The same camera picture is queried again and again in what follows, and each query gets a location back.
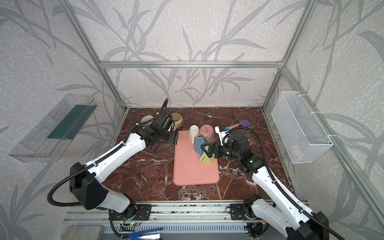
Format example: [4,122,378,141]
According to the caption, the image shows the pink plastic tray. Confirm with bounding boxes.
[173,131,220,186]

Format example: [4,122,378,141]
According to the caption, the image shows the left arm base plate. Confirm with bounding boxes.
[111,204,152,221]

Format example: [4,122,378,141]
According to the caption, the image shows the blue dotted mug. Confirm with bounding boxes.
[194,137,205,156]

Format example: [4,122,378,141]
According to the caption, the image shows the blue handled tool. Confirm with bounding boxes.
[128,228,163,240]

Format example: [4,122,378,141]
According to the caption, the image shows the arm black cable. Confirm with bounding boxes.
[221,125,346,240]
[47,98,169,240]

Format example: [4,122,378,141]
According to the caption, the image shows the aluminium front rail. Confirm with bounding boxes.
[61,200,316,233]

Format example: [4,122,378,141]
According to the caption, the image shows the clear plastic wall shelf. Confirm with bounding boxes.
[9,94,98,163]

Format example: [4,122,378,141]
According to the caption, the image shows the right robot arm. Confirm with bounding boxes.
[201,128,330,240]

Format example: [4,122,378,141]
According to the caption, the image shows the lavender purple mug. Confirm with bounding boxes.
[141,115,154,126]

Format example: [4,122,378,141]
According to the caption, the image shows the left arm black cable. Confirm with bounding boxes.
[47,98,169,240]

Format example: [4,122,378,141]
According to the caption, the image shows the white wire basket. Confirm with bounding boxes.
[272,91,334,164]

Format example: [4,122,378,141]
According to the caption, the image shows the pink patterned mug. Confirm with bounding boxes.
[200,125,215,143]

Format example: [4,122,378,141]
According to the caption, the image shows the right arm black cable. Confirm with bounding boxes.
[221,125,346,240]

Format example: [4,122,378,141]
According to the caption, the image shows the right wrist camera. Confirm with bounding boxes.
[215,125,230,146]

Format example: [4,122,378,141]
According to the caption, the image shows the white mug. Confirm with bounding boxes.
[189,125,200,144]

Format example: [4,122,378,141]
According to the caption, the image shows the purple pink spatula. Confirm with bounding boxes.
[228,120,252,130]

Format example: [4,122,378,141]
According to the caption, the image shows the light green mug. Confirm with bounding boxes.
[199,150,215,164]

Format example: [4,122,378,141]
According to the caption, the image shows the beige speckled round mug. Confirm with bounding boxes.
[172,113,184,131]

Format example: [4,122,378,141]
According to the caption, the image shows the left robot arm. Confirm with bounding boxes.
[70,114,178,218]

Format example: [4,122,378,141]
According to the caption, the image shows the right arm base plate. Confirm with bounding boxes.
[225,204,249,221]

